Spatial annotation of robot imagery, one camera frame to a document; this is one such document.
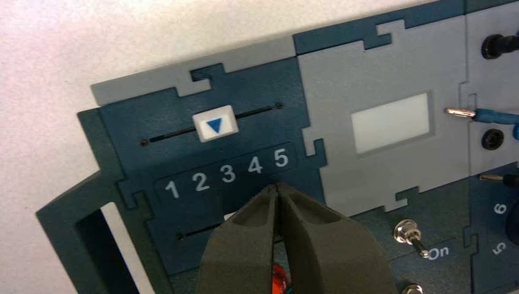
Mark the plain white slider knob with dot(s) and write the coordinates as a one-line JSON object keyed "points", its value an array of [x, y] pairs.
{"points": [[228, 217]]}

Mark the white rectangular display window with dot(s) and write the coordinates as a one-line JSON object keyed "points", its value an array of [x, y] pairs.
{"points": [[390, 123]]}

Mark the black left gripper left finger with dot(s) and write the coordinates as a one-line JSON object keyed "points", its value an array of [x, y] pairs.
{"points": [[239, 251]]}

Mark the red round push button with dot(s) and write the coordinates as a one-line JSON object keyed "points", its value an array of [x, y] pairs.
{"points": [[280, 278]]}

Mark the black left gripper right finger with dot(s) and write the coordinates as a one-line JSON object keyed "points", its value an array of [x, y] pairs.
{"points": [[332, 251]]}

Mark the white slider knob blue triangle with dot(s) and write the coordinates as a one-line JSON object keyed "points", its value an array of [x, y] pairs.
{"points": [[215, 123]]}

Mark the metal toggle switch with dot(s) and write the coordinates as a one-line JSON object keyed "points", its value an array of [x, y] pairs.
{"points": [[412, 289], [409, 237]]}

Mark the dark teal grey task box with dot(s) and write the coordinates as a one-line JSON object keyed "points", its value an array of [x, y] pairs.
{"points": [[251, 93]]}

